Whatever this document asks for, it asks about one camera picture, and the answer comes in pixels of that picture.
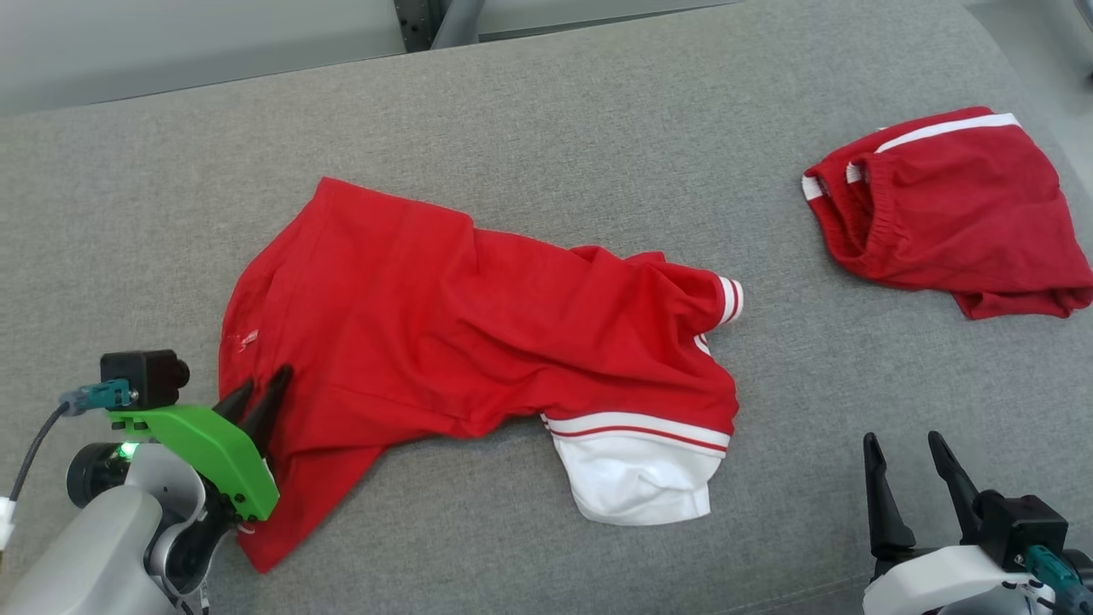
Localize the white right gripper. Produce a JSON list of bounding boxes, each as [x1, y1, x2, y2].
[[862, 430, 1055, 615]]

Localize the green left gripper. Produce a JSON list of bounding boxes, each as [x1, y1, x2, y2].
[[107, 365, 294, 522]]

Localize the red and white shirt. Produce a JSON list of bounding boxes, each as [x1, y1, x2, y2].
[[218, 177, 745, 575]]

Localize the red shorts with white stripe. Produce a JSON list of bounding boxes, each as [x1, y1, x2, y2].
[[801, 105, 1093, 321]]

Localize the grey fabric sofa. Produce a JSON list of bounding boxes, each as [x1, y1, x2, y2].
[[0, 0, 1093, 615]]

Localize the black cable with teal plug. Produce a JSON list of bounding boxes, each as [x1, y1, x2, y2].
[[7, 380, 137, 509], [1016, 547, 1093, 612]]

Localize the grey metal stand post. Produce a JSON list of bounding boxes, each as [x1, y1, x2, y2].
[[393, 0, 488, 52]]

